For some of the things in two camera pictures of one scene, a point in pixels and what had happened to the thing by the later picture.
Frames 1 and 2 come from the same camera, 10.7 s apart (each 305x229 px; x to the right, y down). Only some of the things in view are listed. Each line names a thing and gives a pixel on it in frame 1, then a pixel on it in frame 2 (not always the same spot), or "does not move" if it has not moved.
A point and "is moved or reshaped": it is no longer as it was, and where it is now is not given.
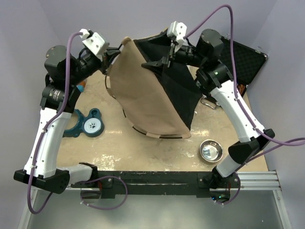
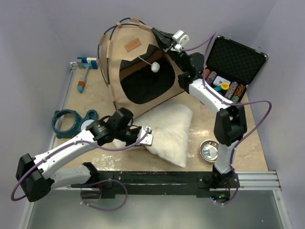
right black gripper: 157,66 to 164,40
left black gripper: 107,57 to 137,130
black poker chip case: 247,60 does not move
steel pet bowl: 211,150 does not move
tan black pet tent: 159,101 is moved or reshaped
